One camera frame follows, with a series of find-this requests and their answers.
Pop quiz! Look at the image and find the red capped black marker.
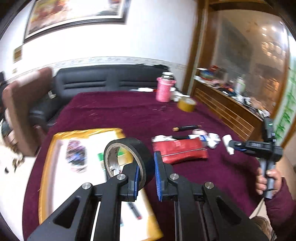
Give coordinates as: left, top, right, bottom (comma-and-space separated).
127, 202, 142, 220

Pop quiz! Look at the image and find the small white bottle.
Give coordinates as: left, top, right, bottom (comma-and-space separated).
222, 135, 234, 155

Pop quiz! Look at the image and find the black leather sofa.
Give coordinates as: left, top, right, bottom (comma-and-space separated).
29, 64, 170, 132

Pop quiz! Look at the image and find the black marker gold cap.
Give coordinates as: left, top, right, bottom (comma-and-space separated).
172, 125, 202, 132

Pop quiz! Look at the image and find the pink knitted bottle sleeve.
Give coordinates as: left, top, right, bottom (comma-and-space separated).
156, 72, 176, 103

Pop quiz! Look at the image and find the small framed wall plaque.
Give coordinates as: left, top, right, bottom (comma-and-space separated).
13, 46, 23, 63

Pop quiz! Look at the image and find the yellow tray with white base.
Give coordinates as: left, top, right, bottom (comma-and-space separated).
38, 128, 163, 240

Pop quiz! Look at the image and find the white medicine boxes pile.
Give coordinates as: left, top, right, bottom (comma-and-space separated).
152, 129, 221, 149

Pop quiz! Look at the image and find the person's right hand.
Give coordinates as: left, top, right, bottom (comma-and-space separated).
255, 167, 283, 196

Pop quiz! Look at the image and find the clutter on cabinet top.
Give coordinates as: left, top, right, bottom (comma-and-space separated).
194, 65, 270, 119

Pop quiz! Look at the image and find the red foil snack bag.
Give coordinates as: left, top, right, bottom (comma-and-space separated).
152, 138, 208, 165

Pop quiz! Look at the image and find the brown pink armchair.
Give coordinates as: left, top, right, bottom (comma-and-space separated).
2, 67, 53, 157

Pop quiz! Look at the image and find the white object behind bottle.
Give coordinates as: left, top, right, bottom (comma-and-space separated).
171, 90, 190, 102

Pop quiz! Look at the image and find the framed wall painting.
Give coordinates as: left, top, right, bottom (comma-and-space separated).
23, 0, 130, 43

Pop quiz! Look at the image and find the wooden side cabinet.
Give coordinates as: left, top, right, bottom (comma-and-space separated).
191, 80, 263, 141

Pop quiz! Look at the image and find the black tape roll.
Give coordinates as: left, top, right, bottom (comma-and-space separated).
103, 138, 155, 189

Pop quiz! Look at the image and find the yellow tape roll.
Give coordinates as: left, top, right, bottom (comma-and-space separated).
177, 97, 197, 113

